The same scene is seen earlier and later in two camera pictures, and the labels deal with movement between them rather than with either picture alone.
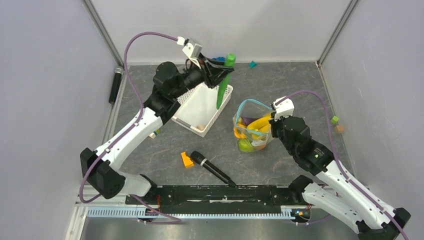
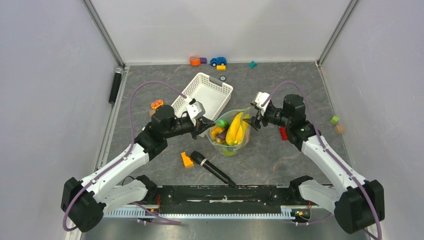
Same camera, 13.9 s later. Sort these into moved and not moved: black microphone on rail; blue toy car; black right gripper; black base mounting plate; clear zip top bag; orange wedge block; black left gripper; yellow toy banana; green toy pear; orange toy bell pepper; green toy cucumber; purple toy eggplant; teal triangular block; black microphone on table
Moved: green toy pear; green toy cucumber; black left gripper; yellow toy banana; black right gripper; clear zip top bag; orange toy bell pepper; purple toy eggplant
Not moved: black microphone on table; blue toy car; orange wedge block; black base mounting plate; teal triangular block; black microphone on rail
